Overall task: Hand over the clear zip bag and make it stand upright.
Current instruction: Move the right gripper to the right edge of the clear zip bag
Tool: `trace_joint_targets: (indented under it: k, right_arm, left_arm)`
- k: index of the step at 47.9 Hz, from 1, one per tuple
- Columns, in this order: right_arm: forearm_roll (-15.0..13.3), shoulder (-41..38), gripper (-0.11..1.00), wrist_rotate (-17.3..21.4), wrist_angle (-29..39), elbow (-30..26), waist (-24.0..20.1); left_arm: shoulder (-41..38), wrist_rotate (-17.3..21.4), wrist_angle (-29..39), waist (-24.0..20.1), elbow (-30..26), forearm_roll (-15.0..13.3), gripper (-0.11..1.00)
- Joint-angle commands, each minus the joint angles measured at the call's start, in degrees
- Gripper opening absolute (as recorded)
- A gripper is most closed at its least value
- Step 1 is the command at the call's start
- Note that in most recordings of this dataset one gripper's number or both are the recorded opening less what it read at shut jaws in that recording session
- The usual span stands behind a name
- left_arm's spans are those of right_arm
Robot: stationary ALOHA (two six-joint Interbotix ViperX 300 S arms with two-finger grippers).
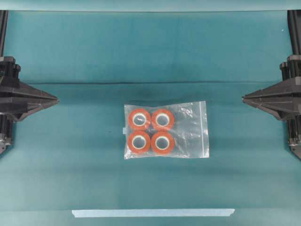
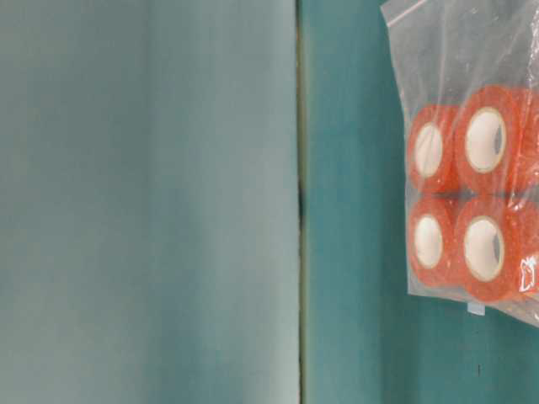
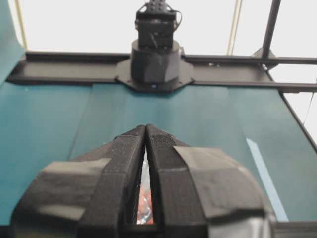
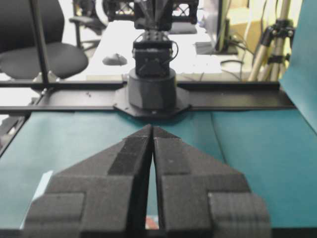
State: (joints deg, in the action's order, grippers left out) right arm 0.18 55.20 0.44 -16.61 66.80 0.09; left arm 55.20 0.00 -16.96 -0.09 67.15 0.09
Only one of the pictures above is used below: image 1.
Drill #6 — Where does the light blue tape strip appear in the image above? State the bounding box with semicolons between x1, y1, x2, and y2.
71;209;235;218

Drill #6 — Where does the orange tape roll top left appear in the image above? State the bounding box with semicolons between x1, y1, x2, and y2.
128;108;151;130

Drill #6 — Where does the black frame rail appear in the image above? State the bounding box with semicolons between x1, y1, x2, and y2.
0;10;9;57
287;9;301;55

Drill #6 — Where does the black left frame rail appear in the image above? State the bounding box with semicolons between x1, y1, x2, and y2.
0;10;9;57

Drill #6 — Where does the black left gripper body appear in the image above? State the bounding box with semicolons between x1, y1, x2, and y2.
0;56;24;148

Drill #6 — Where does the orange tape roll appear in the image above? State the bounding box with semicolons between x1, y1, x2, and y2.
151;131;175;154
127;131;151;154
151;109;175;131
128;108;151;130

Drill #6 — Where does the clear zip bag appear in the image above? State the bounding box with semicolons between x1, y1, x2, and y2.
123;101;209;159

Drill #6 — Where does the orange tape roll top right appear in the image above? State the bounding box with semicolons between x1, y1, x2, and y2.
151;109;175;131

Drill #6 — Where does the black right frame rail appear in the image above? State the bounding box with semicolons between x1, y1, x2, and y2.
287;9;301;55

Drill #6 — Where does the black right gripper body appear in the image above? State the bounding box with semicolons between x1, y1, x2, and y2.
280;58;301;150

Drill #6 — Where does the orange tape roll bottom left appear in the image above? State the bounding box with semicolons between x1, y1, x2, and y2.
127;131;151;154

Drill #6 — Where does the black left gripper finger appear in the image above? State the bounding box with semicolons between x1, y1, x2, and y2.
11;101;59;122
14;82;58;101

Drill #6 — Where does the orange tape roll bottom right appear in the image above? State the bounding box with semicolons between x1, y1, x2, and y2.
151;131;175;154

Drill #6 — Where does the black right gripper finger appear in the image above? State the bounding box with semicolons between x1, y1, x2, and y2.
243;100;294;121
242;79;294;101

